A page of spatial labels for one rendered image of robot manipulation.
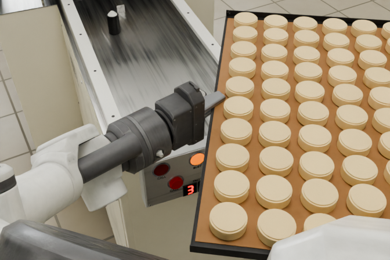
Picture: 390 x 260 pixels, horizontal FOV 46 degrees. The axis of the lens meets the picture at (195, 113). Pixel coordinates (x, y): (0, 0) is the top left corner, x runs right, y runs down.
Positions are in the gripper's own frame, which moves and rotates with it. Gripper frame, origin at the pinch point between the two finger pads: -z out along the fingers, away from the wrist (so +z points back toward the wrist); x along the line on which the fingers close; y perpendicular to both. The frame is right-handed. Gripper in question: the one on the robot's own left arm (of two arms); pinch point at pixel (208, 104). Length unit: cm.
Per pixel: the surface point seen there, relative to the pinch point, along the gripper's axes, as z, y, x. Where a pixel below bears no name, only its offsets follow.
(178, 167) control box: 2.9, 5.7, -19.8
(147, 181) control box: 9.6, 7.5, -21.2
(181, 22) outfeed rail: -26, 43, -14
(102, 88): 7.5, 26.9, -10.2
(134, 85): -2.3, 30.4, -16.2
